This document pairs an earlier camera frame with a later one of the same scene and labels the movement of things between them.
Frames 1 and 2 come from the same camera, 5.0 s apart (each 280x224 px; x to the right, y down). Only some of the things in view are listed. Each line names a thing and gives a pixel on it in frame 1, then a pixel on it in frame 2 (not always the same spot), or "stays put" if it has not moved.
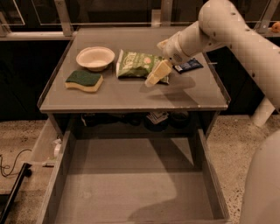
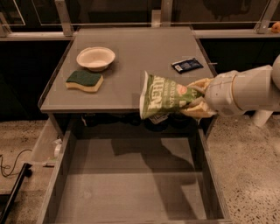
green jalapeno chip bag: [136, 65] -> [158, 94]
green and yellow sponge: [88, 81] stays put
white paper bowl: [95, 58] stays put
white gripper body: [171, 52] -> [220, 94]
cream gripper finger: [163, 45] -> [202, 84]
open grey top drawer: [135, 176] stays put
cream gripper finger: [158, 73] -> [199, 108]
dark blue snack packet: [190, 65] stays put
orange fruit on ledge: [276, 27] stays put
